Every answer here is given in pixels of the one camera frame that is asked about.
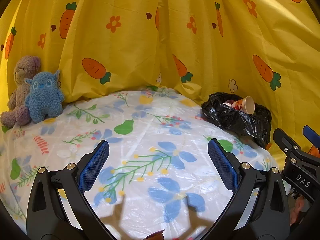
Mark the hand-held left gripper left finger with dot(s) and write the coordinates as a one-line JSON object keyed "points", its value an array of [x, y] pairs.
{"points": [[93, 167]]}

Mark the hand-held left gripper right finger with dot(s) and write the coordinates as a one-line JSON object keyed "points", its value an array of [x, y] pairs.
{"points": [[222, 166]]}

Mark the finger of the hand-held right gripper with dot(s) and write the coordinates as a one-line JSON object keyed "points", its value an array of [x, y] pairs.
{"points": [[287, 145], [311, 135]]}

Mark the black trash bag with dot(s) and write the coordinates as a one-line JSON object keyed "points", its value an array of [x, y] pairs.
{"points": [[240, 122]]}

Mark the white and red paper cup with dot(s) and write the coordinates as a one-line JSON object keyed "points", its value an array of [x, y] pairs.
{"points": [[228, 104], [247, 105]]}

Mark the floral plastic tablecloth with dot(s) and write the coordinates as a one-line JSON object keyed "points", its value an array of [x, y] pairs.
{"points": [[155, 130]]}

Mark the blue plush monster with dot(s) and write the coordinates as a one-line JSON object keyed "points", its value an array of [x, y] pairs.
{"points": [[43, 97]]}

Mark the brown object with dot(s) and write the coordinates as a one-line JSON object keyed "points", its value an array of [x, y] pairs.
{"points": [[156, 235]]}

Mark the purple teddy bear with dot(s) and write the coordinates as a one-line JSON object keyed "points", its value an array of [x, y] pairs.
{"points": [[21, 85]]}

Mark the yellow carrot print curtain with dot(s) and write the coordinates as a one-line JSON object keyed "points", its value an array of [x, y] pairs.
{"points": [[150, 42]]}

